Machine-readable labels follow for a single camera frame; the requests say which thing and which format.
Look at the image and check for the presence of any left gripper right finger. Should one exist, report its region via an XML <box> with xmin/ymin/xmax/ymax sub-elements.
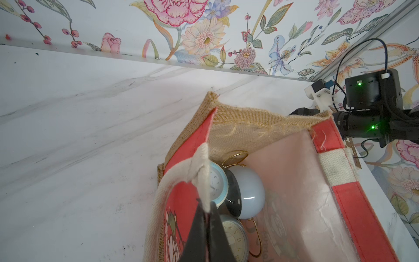
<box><xmin>207</xmin><ymin>202</ymin><xmax>236</xmax><ymax>262</ymax></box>

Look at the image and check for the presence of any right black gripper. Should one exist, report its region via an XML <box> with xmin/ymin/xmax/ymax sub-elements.
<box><xmin>331</xmin><ymin>110</ymin><xmax>419</xmax><ymax>147</ymax></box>

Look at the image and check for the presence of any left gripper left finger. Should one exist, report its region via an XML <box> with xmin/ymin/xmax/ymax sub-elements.
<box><xmin>179</xmin><ymin>201</ymin><xmax>207</xmax><ymax>262</ymax></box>

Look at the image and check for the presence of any grey round alarm clock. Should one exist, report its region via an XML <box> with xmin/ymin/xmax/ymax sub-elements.
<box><xmin>222</xmin><ymin>150</ymin><xmax>265</xmax><ymax>219</ymax></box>

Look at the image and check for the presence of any light blue twin-bell clock back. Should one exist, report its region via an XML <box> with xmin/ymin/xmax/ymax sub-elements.
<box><xmin>209</xmin><ymin>161</ymin><xmax>229</xmax><ymax>207</ymax></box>

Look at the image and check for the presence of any burlap canvas bag red trim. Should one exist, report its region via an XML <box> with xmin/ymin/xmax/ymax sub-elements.
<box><xmin>143</xmin><ymin>92</ymin><xmax>398</xmax><ymax>262</ymax></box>

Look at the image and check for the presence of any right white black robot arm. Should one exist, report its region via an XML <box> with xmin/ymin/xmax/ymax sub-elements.
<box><xmin>293</xmin><ymin>69</ymin><xmax>419</xmax><ymax>147</ymax></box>

